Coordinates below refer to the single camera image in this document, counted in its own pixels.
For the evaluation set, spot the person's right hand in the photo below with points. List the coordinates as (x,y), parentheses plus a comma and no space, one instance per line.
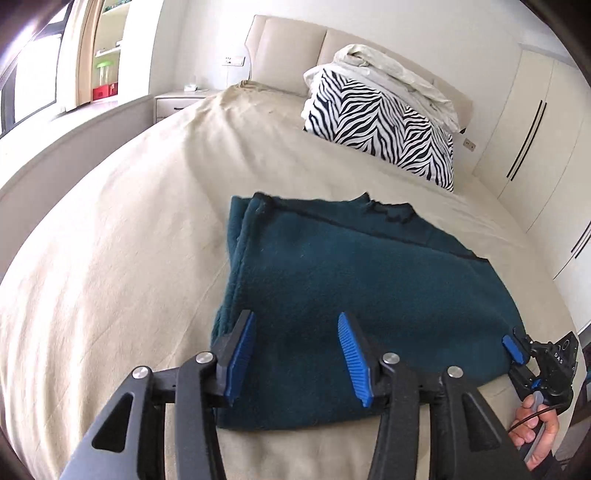
(545,434)

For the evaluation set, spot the beige curtain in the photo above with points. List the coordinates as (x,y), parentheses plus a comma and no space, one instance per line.
(78,55)

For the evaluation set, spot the beige padded headboard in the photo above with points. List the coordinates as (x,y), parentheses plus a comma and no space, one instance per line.
(281,55)

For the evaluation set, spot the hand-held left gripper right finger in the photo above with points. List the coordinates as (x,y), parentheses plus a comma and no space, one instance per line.
(353,355)

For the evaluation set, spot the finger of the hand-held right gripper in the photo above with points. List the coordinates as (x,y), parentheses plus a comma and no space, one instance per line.
(526,381)
(512,348)

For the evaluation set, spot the white shelf unit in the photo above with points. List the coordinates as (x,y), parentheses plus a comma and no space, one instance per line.
(111,27)

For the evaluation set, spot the white wall socket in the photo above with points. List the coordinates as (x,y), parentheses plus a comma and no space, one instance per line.
(234,60)
(470,144)

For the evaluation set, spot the clear jar with green lid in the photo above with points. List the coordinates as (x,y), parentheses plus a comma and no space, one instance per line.
(104,74)

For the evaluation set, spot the white wardrobe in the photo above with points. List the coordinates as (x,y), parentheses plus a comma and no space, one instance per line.
(531,138)

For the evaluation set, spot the zebra print pillow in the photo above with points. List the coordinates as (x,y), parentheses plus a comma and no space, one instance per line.
(369,120)

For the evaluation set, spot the dark teal knit sweater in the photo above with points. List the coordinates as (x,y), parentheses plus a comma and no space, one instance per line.
(346,277)

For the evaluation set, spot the white nightstand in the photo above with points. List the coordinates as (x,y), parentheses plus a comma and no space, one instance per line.
(175,104)

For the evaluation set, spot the crumpled white duvet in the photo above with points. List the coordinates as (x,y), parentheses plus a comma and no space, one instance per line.
(392,62)

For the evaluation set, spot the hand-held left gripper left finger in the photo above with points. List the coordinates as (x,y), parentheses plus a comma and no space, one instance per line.
(240,360)

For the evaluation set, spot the white window bench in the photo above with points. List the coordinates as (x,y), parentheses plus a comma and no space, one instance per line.
(69,152)

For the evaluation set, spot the red box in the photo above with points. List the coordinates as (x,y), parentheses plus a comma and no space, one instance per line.
(105,91)

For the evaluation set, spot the black framed window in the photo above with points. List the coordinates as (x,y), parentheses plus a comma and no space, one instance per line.
(27,83)

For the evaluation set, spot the bed with beige sheet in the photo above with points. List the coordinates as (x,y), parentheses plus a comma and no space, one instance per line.
(115,254)

